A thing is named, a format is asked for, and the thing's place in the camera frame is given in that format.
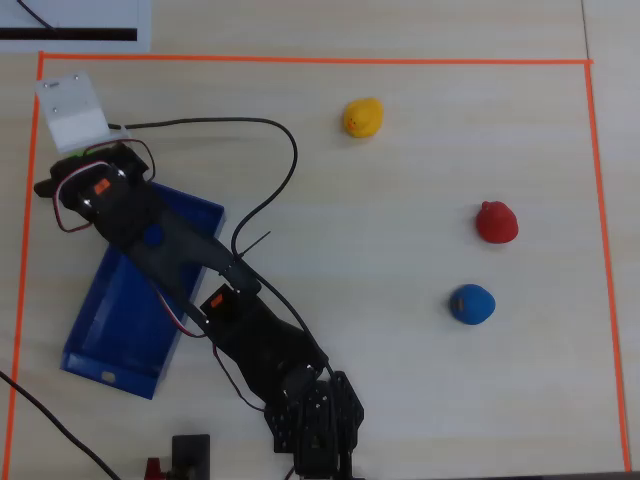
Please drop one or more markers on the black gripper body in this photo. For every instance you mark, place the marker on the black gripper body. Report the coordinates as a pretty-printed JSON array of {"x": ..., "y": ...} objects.
[{"x": 64, "y": 176}]

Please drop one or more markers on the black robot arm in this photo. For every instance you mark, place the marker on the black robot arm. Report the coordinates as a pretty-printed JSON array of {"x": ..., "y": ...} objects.
[{"x": 175, "y": 250}]

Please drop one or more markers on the blue plastic box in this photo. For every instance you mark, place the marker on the blue plastic box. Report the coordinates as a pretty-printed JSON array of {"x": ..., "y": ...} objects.
[{"x": 115, "y": 320}]

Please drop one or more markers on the yellow rubber duck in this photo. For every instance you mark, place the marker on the yellow rubber duck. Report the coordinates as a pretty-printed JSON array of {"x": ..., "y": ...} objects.
[{"x": 366, "y": 116}]

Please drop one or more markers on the blue rubber duck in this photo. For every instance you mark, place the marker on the blue rubber duck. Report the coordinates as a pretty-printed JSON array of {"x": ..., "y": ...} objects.
[{"x": 475, "y": 305}]

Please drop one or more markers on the red rubber duck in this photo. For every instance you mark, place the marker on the red rubber duck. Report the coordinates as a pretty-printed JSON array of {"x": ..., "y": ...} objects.
[{"x": 497, "y": 225}]

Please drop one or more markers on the black strip on paper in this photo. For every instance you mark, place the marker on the black strip on paper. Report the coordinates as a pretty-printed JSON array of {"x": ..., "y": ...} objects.
[{"x": 90, "y": 34}]

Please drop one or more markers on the white paper sheet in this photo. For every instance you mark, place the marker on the white paper sheet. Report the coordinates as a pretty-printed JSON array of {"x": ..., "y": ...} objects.
[{"x": 100, "y": 12}]

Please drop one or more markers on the long horizontal orange tape line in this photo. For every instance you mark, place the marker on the long horizontal orange tape line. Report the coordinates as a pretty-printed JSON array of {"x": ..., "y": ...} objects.
[{"x": 320, "y": 60}]

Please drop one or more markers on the black table clamp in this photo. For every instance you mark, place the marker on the black table clamp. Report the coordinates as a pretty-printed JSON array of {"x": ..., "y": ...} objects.
[{"x": 191, "y": 452}]

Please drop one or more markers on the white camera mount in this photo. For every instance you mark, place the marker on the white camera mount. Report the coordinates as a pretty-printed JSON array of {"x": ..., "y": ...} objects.
[{"x": 75, "y": 110}]

